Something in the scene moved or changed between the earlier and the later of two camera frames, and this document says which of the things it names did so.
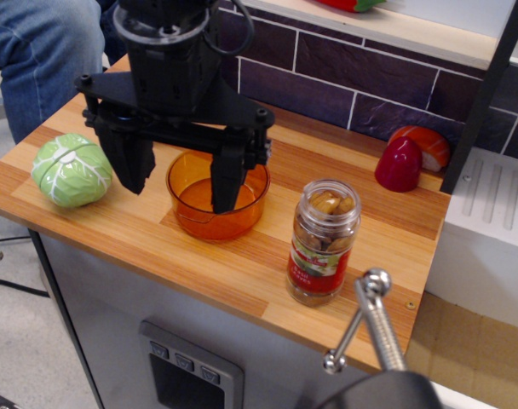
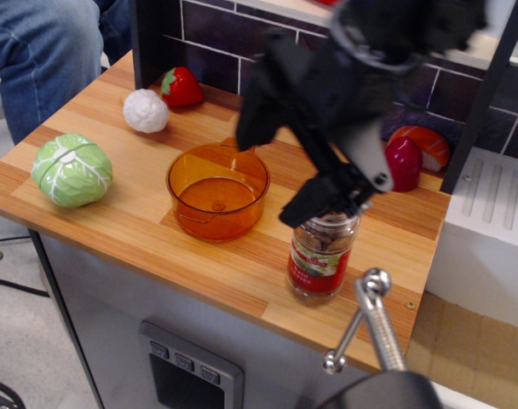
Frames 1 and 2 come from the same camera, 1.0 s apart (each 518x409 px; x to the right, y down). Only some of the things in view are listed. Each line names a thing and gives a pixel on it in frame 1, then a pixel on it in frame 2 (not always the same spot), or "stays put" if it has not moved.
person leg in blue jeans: [41, 48] stays put
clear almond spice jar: [326, 229] stays put
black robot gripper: [175, 90] -> [335, 95]
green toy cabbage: [71, 170] stays put
